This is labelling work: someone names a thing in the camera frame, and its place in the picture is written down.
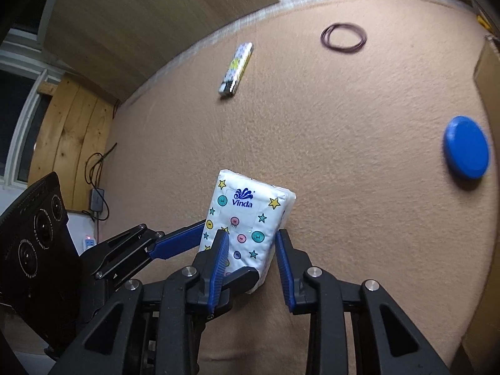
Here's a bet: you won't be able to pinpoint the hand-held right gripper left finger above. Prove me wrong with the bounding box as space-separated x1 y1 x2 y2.
47 230 231 375

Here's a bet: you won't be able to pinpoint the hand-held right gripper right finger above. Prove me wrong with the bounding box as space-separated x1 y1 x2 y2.
275 228 450 375

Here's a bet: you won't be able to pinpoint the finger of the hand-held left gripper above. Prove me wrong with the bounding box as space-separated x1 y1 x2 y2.
213 266 260 317
93 221 208 283

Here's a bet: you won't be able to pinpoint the patterned white tissue pack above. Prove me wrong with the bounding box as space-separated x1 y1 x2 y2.
198 169 296 294

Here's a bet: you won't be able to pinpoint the brown cardboard box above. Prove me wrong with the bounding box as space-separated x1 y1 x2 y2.
472 34 500 126

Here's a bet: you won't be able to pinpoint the white power strip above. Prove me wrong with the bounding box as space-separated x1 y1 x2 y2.
80 234 98 256

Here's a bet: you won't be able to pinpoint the grey power adapter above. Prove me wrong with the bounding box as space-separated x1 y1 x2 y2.
89 187 107 212

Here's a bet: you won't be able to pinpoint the wooden plank panel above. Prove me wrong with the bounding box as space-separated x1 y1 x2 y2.
27 74 118 212

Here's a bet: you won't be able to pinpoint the patterned white lighter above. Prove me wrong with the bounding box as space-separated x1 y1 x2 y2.
218 42 254 98

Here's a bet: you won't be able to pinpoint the large light wooden board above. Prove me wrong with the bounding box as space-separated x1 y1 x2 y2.
39 0 280 104

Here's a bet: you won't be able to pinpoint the blue round lid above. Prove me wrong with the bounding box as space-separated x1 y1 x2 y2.
443 116 490 181

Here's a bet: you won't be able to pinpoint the thin dark cable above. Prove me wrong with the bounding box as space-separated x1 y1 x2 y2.
84 142 118 221

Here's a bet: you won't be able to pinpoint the white window frame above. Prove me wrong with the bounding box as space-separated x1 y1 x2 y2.
0 27 65 194

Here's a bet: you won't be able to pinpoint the brown hair ties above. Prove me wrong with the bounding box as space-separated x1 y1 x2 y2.
320 22 368 53

